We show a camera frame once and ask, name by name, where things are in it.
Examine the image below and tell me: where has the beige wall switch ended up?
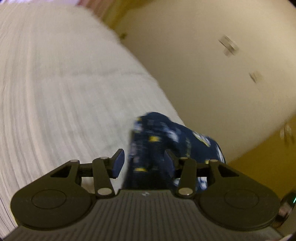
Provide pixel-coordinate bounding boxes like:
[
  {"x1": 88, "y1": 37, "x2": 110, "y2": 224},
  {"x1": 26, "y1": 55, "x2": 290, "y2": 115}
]
[{"x1": 249, "y1": 71, "x2": 263, "y2": 83}]

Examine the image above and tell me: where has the white wall socket with plug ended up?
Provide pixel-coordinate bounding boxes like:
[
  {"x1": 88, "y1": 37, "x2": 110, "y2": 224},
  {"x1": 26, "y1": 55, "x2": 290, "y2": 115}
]
[{"x1": 219, "y1": 35, "x2": 239, "y2": 56}]

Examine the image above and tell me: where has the white ribbed bedspread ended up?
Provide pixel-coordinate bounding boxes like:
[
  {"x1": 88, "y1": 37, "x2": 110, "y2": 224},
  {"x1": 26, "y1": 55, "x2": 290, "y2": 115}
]
[{"x1": 1, "y1": 3, "x2": 181, "y2": 237}]

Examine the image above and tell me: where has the navy patterned fleece garment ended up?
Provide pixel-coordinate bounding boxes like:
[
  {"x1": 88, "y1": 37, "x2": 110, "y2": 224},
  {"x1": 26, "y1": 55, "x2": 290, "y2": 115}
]
[{"x1": 123, "y1": 112, "x2": 225, "y2": 190}]

